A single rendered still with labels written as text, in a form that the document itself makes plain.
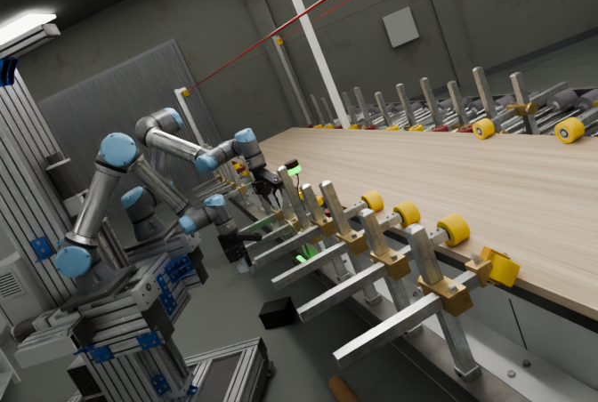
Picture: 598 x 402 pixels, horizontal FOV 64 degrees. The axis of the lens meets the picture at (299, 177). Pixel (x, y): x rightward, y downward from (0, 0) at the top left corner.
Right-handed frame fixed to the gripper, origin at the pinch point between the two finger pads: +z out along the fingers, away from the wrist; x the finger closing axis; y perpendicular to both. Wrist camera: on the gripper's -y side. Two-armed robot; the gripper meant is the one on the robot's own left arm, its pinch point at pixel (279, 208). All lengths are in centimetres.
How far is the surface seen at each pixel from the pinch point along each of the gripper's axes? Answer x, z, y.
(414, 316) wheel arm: 37, 5, -96
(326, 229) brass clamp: 4.5, 5.7, -31.5
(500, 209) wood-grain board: -20, 11, -85
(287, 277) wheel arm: 33, 6, -44
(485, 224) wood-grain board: -11, 11, -85
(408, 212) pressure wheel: -7, 5, -61
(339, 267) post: 1.3, 24.7, -25.0
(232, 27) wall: -399, -141, 570
